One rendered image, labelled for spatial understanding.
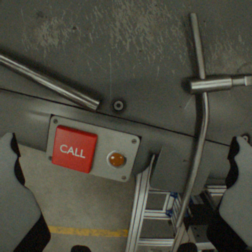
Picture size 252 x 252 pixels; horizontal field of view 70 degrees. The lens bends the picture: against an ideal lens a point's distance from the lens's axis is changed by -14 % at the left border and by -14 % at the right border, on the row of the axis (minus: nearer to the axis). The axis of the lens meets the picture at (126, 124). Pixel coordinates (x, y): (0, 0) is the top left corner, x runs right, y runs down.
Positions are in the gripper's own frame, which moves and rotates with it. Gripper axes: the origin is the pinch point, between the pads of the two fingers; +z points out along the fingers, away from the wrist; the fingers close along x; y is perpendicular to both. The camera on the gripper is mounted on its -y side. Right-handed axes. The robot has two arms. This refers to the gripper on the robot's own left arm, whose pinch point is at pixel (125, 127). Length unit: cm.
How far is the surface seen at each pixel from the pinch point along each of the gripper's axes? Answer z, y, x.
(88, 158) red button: 12.4, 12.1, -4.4
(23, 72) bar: 15.2, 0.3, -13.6
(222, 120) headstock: 14.0, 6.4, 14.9
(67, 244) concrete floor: 96, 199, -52
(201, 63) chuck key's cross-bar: 14.6, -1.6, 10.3
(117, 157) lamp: 13.0, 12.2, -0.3
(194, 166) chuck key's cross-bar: 11.3, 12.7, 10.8
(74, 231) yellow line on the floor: 101, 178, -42
